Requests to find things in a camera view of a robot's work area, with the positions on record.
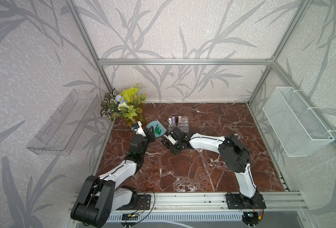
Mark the white wire mesh basket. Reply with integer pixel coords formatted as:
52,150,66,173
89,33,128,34
263,86,335,157

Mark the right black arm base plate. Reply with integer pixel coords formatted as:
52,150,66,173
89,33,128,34
225,191,267,210

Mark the lavender lip balm tube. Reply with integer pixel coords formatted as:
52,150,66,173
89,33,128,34
171,116,176,126

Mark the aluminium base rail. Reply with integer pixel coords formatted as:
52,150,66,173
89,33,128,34
68,191,308,213

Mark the clear acrylic lipstick organizer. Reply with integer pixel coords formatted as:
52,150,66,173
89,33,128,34
168,116,189,133

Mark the small electronics board with wires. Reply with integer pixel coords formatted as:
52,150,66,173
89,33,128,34
121,213,139,222

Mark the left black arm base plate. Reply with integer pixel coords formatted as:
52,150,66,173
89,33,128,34
126,194,152,211

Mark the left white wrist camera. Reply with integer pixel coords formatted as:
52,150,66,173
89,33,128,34
131,121,146,137

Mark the artificial plant in amber vase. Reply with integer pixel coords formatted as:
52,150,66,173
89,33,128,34
100,84,147,127

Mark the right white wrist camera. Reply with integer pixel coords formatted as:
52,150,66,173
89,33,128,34
161,134,177,149

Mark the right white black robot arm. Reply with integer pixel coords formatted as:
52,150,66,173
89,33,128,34
163,127,257,199

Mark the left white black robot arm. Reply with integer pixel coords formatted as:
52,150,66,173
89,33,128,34
71,127,155,228

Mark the aluminium frame crossbar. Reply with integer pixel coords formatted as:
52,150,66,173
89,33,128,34
98,59,272,66

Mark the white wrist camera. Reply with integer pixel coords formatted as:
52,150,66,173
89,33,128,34
161,134,177,149
131,121,146,137

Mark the clear acrylic wall shelf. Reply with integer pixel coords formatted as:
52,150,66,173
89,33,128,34
26,90,100,156

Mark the teal plastic dustpan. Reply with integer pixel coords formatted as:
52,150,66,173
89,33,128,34
147,121,167,138

